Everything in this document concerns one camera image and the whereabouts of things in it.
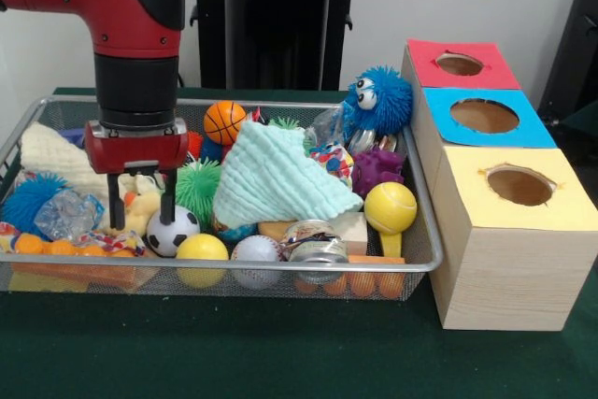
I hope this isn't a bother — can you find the black stand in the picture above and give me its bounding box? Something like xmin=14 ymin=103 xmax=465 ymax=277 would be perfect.
xmin=536 ymin=0 xmax=598 ymax=127

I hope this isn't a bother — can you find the plain yellow ball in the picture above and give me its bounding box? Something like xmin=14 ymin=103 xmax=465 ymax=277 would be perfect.
xmin=176 ymin=233 xmax=231 ymax=289

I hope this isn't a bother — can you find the wooden box with three holes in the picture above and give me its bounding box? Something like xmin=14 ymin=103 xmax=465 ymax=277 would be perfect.
xmin=401 ymin=38 xmax=598 ymax=331

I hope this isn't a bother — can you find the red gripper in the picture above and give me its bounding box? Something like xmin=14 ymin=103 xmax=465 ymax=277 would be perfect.
xmin=83 ymin=118 xmax=190 ymax=231

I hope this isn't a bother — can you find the yellow tennis ball with handle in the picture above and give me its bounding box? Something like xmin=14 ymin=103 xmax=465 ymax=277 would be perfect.
xmin=363 ymin=181 xmax=418 ymax=258

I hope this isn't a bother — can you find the dark green tablecloth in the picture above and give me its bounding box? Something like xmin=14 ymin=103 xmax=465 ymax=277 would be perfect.
xmin=0 ymin=85 xmax=598 ymax=399

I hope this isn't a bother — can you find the yellow plush duck toy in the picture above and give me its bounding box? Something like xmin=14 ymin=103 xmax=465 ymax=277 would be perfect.
xmin=102 ymin=174 xmax=164 ymax=237

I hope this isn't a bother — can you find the blue spiky monster toy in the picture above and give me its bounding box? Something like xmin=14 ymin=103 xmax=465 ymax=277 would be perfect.
xmin=344 ymin=65 xmax=415 ymax=137

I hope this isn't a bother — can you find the blue spiky ball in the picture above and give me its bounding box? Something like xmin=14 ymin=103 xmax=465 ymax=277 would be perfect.
xmin=2 ymin=173 xmax=71 ymax=237

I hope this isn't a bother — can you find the white baseball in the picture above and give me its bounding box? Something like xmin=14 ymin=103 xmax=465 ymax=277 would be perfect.
xmin=231 ymin=234 xmax=284 ymax=291

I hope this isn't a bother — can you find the mint green cloth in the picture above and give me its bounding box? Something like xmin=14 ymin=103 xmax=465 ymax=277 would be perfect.
xmin=212 ymin=121 xmax=364 ymax=228

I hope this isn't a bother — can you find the orange basketball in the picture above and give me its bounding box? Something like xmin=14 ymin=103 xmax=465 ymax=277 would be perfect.
xmin=204 ymin=100 xmax=248 ymax=146

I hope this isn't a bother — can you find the side table with green cloth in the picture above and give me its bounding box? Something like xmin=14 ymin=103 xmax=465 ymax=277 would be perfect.
xmin=558 ymin=100 xmax=598 ymax=141

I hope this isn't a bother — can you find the orange four-stud building block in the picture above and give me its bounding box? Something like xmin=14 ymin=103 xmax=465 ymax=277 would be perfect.
xmin=11 ymin=233 xmax=141 ymax=291

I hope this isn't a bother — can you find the cream knitted cloth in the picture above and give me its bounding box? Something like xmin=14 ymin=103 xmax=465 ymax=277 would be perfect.
xmin=19 ymin=121 xmax=113 ymax=199

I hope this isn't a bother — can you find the globe print ball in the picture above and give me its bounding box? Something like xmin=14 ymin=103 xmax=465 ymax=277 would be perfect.
xmin=215 ymin=221 xmax=258 ymax=245

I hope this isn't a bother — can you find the clear mesh bin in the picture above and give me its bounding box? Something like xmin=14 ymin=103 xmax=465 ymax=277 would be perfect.
xmin=0 ymin=94 xmax=444 ymax=300

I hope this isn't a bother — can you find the purple spiky monster toy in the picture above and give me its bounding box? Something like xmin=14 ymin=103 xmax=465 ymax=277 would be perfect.
xmin=350 ymin=146 xmax=406 ymax=199

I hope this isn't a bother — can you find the black and white soccer ball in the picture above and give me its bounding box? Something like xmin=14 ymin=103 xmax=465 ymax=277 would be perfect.
xmin=147 ymin=206 xmax=201 ymax=258

